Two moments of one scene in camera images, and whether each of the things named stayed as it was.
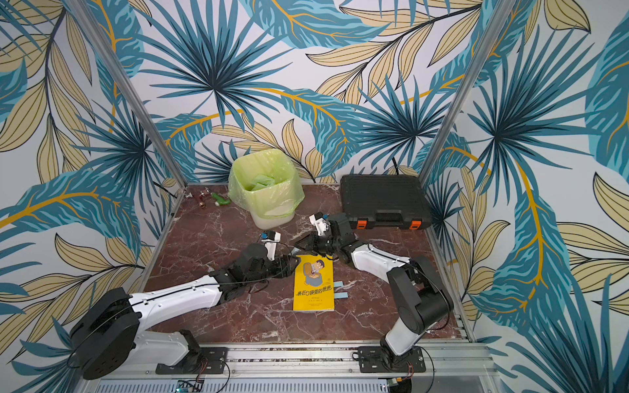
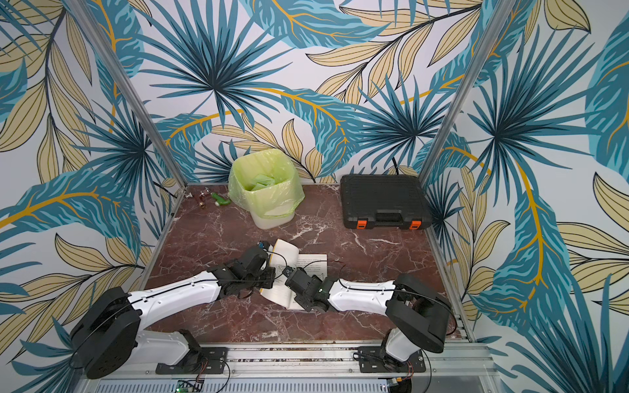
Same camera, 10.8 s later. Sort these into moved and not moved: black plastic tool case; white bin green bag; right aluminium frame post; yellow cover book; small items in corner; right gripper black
Moved: yellow cover book; right gripper black
Not moved: small items in corner; white bin green bag; right aluminium frame post; black plastic tool case
